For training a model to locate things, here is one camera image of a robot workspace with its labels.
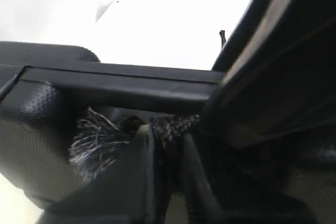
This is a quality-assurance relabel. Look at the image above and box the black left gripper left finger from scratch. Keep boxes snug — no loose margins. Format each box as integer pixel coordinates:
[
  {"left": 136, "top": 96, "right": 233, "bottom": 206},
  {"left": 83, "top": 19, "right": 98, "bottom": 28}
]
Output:
[{"left": 38, "top": 126, "right": 158, "bottom": 223}]

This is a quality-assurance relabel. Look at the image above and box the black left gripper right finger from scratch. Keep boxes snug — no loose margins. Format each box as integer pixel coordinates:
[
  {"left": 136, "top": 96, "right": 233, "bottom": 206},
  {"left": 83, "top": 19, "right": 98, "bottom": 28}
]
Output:
[{"left": 181, "top": 132, "right": 228, "bottom": 223}]

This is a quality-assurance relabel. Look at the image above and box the black cord with knot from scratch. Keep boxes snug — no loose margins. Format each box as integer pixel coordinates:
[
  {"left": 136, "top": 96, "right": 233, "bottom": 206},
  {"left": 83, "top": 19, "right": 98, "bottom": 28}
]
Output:
[{"left": 68, "top": 29, "right": 229, "bottom": 224}]

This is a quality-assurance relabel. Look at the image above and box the black plastic case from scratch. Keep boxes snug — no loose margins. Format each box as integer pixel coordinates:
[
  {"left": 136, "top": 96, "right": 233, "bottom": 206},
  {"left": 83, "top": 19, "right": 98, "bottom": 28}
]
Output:
[{"left": 0, "top": 0, "right": 336, "bottom": 209}]

